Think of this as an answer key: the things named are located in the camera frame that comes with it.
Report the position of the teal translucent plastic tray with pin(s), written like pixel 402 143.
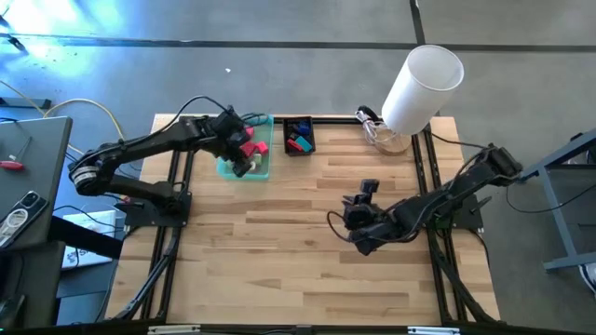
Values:
pixel 264 132

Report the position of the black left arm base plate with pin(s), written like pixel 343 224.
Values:
pixel 139 218

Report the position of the grey metal stand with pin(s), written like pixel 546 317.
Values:
pixel 557 214

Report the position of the black diagonal bar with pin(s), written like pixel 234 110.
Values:
pixel 84 238

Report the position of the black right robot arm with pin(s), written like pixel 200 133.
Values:
pixel 447 197

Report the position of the grey side desk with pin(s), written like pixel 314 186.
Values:
pixel 42 153

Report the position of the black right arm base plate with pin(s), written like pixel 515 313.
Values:
pixel 470 218

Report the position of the purple usb tester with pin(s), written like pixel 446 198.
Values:
pixel 292 125

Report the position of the white cylinder shade table lamp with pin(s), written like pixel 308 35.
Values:
pixel 419 88

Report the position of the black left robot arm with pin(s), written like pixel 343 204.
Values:
pixel 139 142

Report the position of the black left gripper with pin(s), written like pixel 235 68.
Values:
pixel 230 135

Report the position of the white paper sheet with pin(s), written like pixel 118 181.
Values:
pixel 93 223

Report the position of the black aluminium table frame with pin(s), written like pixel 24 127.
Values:
pixel 209 279

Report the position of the silver bracket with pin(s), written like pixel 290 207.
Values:
pixel 433 330
pixel 173 329

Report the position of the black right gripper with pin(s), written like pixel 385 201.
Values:
pixel 372 223

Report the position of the dark metal floor bar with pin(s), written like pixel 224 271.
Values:
pixel 23 103

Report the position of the small black basket bin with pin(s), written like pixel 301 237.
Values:
pixel 285 135

